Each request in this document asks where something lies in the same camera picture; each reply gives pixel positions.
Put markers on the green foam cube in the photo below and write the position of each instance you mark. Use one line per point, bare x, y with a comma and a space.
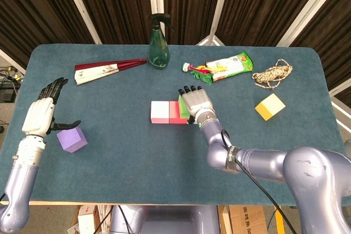
182, 109

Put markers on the red foam cube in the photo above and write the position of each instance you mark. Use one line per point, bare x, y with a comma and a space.
174, 112

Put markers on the brown cardboard box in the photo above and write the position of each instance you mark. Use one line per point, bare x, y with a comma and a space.
246, 220

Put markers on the green spray bottle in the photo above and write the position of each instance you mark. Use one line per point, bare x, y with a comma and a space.
159, 53

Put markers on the colourful feather shuttlecock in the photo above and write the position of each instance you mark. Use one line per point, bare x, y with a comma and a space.
201, 75

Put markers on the left lilac grey robot arm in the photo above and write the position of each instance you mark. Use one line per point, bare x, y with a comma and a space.
20, 182

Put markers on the brown pleated curtain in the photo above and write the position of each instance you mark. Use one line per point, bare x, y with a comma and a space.
123, 4

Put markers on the pink foam cube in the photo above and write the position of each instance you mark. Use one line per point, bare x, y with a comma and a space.
159, 110

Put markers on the lilac grey robot torso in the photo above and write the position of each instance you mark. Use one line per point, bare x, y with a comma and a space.
170, 220

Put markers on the folded red paper fan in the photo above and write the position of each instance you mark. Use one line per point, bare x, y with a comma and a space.
96, 72

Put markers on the light blue foam cube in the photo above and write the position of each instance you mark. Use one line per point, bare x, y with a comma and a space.
195, 122

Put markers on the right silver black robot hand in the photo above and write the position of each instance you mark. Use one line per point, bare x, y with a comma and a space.
197, 101

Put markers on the white cardboard box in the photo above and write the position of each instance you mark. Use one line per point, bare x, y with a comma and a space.
86, 220

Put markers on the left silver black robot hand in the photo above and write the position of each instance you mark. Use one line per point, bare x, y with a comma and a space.
38, 116

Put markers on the blue felt table mat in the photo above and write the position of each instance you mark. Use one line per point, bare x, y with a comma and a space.
137, 162

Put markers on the yellow foam cube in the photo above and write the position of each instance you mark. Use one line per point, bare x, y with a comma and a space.
270, 106

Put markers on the purple foam cube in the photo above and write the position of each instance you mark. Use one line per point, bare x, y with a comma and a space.
72, 141

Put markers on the right lilac grey robot arm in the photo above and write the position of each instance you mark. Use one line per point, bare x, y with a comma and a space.
310, 173

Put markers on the white green snack packet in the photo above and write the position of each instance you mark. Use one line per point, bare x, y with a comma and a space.
233, 65

